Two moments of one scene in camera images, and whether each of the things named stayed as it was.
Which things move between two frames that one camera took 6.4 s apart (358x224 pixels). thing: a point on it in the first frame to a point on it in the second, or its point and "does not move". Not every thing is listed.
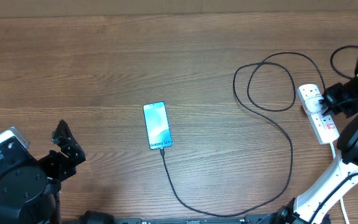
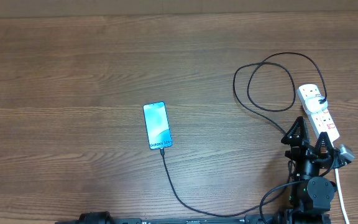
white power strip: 323,125 does not move
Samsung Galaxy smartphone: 158,126 does not move
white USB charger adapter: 312,103 does not move
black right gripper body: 345,96 to 301,155
